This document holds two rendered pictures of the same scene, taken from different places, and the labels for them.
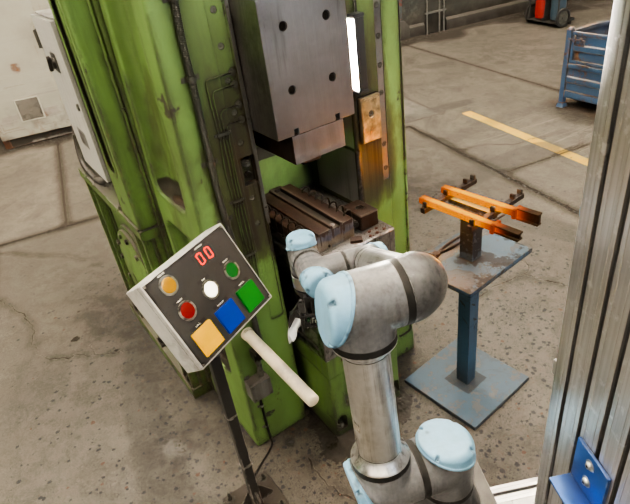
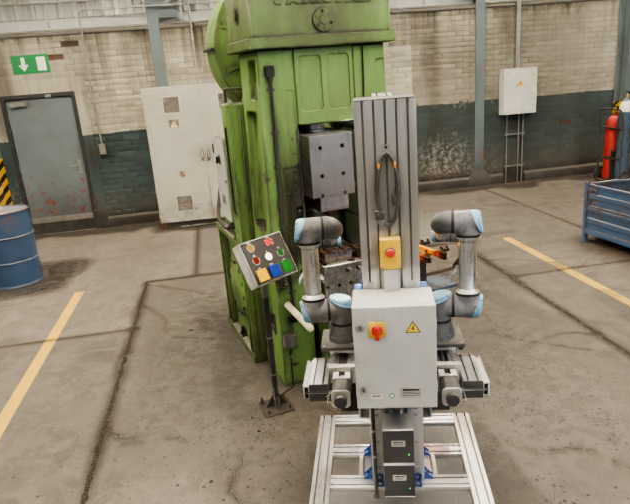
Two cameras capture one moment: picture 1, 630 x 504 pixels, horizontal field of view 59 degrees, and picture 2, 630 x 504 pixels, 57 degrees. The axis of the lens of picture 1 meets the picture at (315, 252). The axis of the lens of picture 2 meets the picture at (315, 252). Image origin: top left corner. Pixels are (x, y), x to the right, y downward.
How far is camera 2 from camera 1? 213 cm
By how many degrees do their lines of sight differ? 18
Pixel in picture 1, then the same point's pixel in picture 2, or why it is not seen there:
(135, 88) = (254, 172)
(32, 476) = (156, 382)
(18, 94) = (180, 192)
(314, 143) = (331, 203)
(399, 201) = not seen: hidden behind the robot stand
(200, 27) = (285, 145)
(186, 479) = (240, 393)
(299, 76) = (326, 170)
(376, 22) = not seen: hidden behind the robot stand
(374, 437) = (309, 282)
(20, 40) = (190, 156)
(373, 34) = not seen: hidden behind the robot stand
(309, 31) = (333, 151)
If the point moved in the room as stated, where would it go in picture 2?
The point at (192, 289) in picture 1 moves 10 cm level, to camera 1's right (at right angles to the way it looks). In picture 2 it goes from (260, 253) to (276, 253)
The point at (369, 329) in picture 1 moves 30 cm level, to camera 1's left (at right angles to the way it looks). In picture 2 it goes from (307, 234) to (248, 235)
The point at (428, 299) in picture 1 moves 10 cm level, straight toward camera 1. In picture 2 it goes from (328, 227) to (320, 233)
